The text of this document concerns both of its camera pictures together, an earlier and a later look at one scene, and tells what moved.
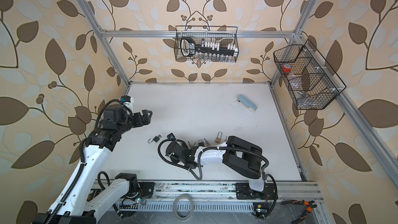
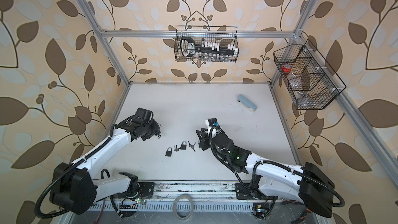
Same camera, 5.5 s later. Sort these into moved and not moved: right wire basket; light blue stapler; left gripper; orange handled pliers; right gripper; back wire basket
Moved: right gripper; left gripper
Not moved: light blue stapler; orange handled pliers; right wire basket; back wire basket
